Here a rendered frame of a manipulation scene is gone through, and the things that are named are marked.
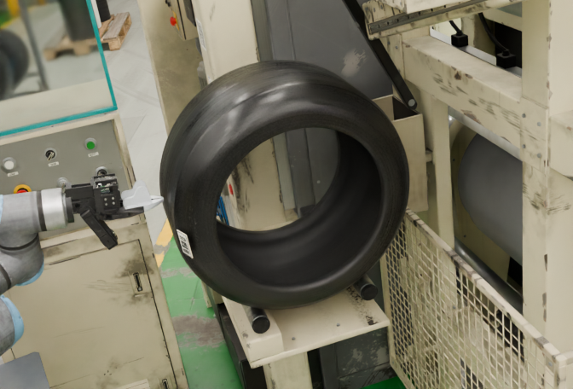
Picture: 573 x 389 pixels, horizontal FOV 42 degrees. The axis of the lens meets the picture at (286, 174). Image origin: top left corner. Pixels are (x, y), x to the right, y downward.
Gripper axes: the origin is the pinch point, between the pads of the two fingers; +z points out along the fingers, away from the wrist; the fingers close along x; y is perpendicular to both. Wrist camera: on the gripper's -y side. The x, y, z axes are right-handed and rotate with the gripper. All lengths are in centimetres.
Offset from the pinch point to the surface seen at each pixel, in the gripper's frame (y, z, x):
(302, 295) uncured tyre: -23.8, 30.2, -12.1
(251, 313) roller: -29.4, 18.7, -7.3
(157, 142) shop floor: -119, 38, 356
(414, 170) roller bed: -11, 74, 19
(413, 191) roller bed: -17, 74, 19
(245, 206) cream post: -17.4, 26.1, 26.0
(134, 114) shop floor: -120, 29, 427
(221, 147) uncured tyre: 16.1, 13.1, -11.6
